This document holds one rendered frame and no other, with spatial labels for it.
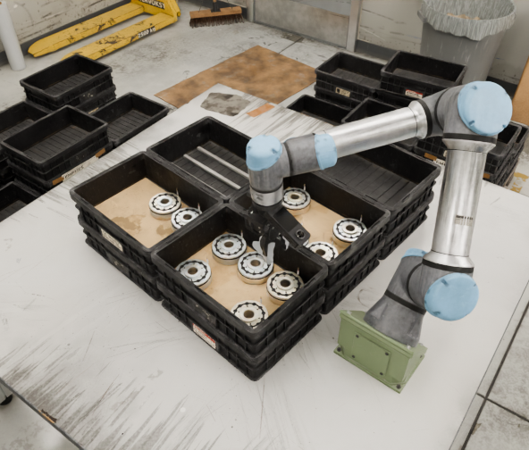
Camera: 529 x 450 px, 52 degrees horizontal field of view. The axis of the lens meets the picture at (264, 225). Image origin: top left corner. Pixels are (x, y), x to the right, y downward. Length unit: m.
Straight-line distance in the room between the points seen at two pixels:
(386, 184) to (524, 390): 1.09
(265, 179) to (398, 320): 0.51
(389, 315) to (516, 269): 0.64
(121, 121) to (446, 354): 2.16
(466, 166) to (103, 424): 1.07
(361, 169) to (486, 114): 0.78
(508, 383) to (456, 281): 1.30
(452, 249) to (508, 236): 0.77
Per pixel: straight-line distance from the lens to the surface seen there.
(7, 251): 2.01
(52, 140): 2.88
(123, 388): 1.56
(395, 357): 1.45
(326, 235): 1.70
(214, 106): 2.54
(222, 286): 1.55
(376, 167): 2.00
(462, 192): 1.29
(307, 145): 1.17
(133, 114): 3.18
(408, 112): 1.39
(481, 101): 1.28
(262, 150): 1.14
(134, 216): 1.80
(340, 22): 4.70
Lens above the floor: 2.01
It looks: 43 degrees down
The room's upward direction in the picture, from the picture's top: straight up
